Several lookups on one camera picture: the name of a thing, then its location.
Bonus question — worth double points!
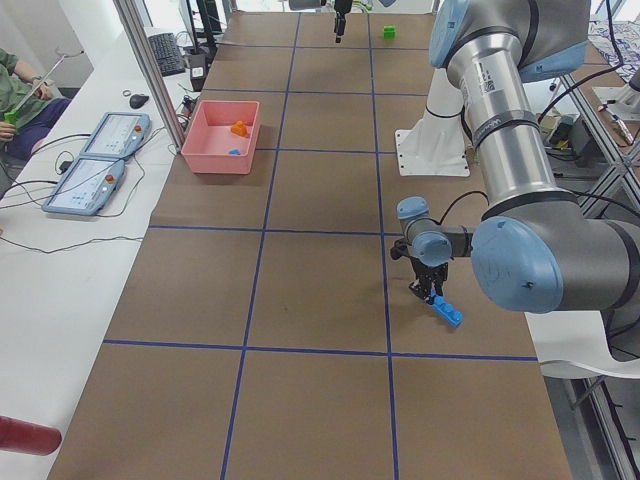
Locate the black keyboard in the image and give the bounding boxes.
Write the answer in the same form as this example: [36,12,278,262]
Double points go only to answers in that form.
[148,33,185,77]

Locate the teach pendant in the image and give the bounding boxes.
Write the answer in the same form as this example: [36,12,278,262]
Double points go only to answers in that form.
[80,112,151,160]
[42,156,125,216]

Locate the seated person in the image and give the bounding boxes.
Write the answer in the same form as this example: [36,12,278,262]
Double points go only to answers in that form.
[1,49,71,162]

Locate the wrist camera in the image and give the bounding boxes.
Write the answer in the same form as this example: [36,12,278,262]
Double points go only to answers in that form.
[390,238,412,261]

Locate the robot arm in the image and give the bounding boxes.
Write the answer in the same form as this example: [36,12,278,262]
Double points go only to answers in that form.
[391,1,639,313]

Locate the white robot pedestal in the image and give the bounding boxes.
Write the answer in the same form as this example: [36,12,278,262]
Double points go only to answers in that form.
[394,68,470,177]

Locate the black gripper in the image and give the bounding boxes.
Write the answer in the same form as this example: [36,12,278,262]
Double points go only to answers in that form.
[409,257,448,305]
[333,0,352,44]

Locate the orange block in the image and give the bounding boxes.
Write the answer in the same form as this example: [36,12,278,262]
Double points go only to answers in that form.
[230,120,249,138]

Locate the red cylinder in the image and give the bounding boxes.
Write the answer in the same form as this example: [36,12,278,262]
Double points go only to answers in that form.
[1,416,62,456]

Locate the black computer mouse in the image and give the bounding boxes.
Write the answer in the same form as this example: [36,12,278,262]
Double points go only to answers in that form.
[129,94,149,110]

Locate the lower teach pendant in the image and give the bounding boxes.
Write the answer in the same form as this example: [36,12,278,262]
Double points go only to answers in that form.
[42,156,125,216]

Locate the white chair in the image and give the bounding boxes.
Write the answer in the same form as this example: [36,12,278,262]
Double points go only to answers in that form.
[525,311,639,380]

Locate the aluminium frame post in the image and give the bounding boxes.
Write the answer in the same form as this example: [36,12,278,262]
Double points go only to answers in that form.
[113,0,185,152]

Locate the long blue block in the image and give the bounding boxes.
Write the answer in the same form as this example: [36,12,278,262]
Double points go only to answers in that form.
[432,295,464,328]

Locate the upper teach pendant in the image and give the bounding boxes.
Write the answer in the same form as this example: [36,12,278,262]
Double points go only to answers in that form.
[80,112,151,160]

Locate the pink plastic box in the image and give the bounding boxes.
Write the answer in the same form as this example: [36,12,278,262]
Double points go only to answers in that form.
[181,100,261,175]

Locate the green block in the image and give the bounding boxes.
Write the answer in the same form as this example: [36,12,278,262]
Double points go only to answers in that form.
[383,25,396,39]

